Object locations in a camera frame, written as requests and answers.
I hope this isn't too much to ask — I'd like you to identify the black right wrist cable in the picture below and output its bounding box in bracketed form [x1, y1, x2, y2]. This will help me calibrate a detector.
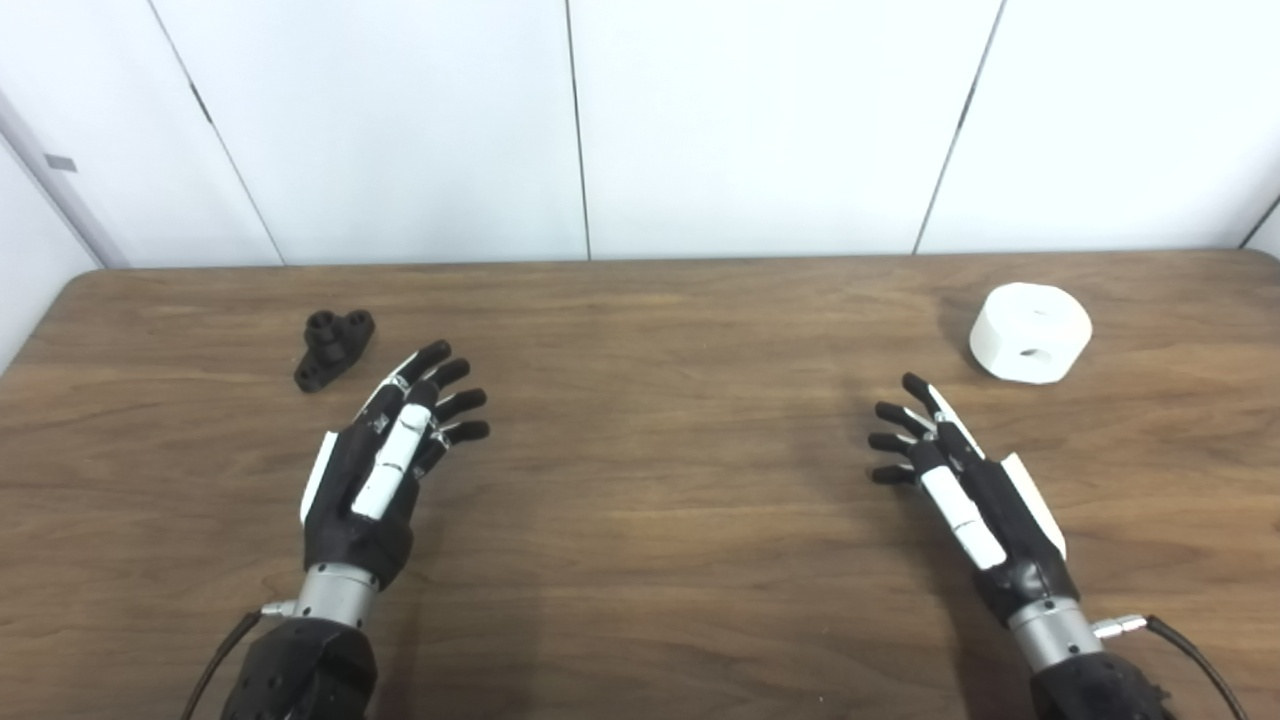
[1092, 613, 1249, 720]

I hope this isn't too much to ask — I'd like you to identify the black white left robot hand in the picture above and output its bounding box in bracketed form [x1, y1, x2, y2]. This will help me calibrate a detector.
[299, 339, 492, 593]

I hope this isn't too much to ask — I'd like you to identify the round white plastic piece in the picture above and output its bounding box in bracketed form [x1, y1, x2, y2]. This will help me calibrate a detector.
[968, 282, 1094, 386]

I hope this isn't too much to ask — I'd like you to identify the black flanged holder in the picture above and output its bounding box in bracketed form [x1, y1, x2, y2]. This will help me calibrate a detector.
[293, 309, 376, 394]

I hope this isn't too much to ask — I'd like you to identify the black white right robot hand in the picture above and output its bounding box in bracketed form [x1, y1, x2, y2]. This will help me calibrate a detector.
[867, 372, 1083, 626]

